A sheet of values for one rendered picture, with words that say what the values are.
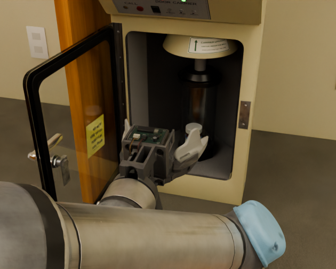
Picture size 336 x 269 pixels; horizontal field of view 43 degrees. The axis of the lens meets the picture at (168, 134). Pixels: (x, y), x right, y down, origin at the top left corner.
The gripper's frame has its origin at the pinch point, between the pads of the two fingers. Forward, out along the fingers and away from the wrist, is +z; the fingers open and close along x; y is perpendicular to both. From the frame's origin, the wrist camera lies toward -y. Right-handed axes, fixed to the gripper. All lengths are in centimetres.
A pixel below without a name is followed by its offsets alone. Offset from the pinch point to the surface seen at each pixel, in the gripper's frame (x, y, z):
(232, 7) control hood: -8.8, 20.3, 13.8
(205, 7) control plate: -3.6, 20.0, 13.9
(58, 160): 18.6, -3.2, -8.8
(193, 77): 0.7, -0.6, 25.7
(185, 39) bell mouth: 2.0, 9.8, 22.8
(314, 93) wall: -31, -19, 62
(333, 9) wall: -31, 7, 63
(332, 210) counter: -36, -31, 22
